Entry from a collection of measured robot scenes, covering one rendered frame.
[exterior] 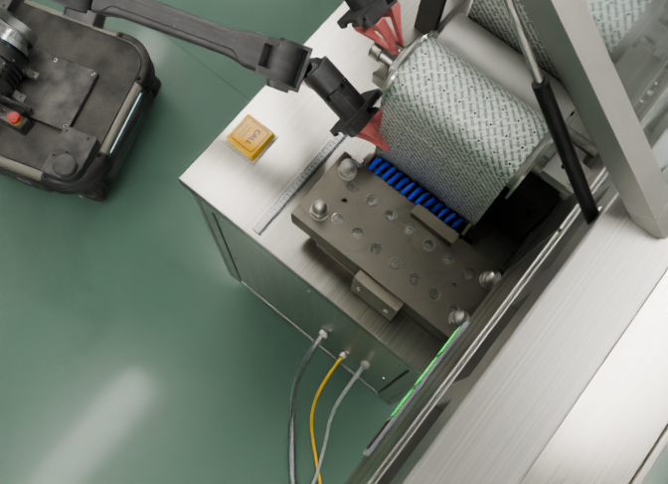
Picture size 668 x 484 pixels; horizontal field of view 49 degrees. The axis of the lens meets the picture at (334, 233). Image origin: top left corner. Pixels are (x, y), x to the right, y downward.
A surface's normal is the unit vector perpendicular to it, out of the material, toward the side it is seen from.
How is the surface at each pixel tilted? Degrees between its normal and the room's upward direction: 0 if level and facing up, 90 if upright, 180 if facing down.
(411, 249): 0
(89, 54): 0
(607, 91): 43
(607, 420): 0
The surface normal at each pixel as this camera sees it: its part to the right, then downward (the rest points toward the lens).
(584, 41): 0.55, 0.22
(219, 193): 0.04, -0.28
